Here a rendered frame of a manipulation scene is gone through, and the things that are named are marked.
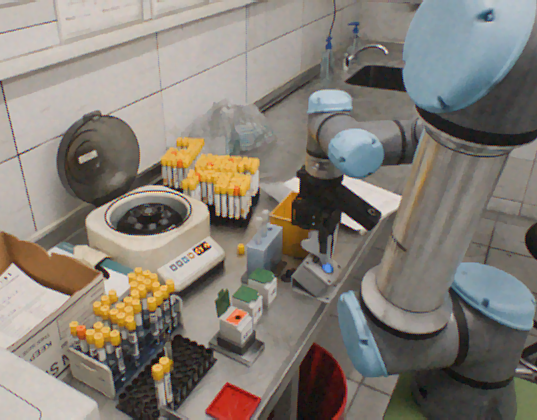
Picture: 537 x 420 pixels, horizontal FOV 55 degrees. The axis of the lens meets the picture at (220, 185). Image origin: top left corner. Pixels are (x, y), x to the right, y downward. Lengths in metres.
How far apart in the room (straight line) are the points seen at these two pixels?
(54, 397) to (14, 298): 0.55
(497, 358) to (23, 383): 0.60
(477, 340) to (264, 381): 0.36
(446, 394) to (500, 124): 0.48
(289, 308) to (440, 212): 0.57
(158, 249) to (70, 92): 0.45
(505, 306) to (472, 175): 0.27
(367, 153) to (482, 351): 0.32
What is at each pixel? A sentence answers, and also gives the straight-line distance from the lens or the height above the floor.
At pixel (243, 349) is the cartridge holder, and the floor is 0.90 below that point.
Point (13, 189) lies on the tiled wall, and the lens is 1.23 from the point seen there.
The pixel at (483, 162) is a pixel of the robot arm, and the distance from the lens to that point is 0.54.
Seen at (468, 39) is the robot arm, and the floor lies 1.50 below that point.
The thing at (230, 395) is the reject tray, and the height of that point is 0.88.
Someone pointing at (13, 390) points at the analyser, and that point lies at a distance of 0.59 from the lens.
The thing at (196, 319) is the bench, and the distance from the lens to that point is 1.06.
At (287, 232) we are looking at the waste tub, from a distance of 1.19.
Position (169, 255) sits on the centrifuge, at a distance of 1.11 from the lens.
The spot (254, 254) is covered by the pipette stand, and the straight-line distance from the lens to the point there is 1.09.
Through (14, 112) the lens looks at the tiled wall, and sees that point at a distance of 1.20.
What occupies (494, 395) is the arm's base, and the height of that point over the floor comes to 0.98.
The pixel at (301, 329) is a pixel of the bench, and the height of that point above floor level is 0.88.
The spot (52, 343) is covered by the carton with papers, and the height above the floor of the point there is 0.96.
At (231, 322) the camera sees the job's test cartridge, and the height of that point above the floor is 0.95.
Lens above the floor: 1.59
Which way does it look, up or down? 28 degrees down
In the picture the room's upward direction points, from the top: 2 degrees counter-clockwise
